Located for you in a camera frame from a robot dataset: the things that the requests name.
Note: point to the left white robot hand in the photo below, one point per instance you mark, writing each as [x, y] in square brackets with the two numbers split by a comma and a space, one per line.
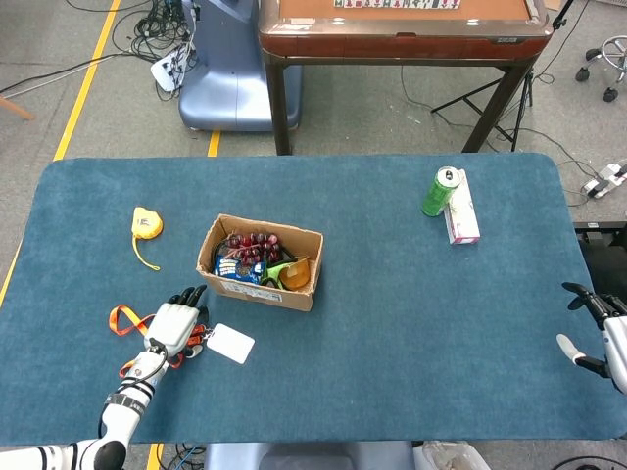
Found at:
[171, 328]

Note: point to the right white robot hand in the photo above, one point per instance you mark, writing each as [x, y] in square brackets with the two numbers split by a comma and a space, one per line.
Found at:
[617, 343]

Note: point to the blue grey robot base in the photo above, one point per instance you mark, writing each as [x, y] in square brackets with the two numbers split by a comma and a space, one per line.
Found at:
[230, 88]

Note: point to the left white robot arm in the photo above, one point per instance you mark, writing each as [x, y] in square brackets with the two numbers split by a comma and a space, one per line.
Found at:
[117, 421]

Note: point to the brown cardboard box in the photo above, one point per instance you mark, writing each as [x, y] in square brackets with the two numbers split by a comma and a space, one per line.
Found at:
[255, 294]

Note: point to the yellow tape measure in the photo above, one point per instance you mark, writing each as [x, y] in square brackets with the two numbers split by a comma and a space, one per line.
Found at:
[146, 222]

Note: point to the bunch of purple grapes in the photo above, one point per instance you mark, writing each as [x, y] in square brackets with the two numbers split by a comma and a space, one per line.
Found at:
[255, 247]

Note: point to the green plastic object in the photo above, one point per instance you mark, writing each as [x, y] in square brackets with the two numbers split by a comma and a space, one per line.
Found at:
[274, 271]

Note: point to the orange translucent bowl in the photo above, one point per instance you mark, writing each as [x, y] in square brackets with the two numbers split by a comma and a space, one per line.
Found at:
[295, 276]

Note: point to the white power strip grey buttons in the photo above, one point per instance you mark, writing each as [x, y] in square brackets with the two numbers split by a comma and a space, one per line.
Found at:
[605, 178]

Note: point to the grey blue robot torso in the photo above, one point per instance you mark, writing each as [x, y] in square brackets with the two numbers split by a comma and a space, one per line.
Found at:
[308, 457]

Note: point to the pink and white carton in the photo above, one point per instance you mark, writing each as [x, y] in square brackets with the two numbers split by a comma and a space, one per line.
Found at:
[463, 220]

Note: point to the clear plastic bag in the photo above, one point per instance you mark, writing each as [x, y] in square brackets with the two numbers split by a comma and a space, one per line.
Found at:
[448, 457]

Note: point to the blue felt table mat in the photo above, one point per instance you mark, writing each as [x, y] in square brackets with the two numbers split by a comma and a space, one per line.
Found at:
[392, 343]

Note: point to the green drink can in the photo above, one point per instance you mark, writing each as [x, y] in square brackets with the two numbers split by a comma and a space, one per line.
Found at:
[437, 196]

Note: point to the black tripod stand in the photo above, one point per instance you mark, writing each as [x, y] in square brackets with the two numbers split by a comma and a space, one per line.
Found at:
[520, 108]

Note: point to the white power strip with plugs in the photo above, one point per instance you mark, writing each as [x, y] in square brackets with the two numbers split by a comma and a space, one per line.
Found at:
[166, 73]

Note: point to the light wooden leg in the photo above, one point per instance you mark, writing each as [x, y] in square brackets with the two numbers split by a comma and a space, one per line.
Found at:
[14, 108]

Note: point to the chrome rolling stool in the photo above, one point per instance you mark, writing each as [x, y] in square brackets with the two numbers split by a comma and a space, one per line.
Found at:
[612, 54]

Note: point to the brown mahjong table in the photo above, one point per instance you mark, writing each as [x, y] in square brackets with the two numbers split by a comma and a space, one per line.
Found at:
[401, 41]

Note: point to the row of face-up mahjong tiles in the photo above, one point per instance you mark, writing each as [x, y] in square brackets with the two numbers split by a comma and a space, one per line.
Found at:
[397, 3]

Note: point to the black equipment frame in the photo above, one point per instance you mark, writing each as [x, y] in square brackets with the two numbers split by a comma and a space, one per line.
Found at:
[605, 254]

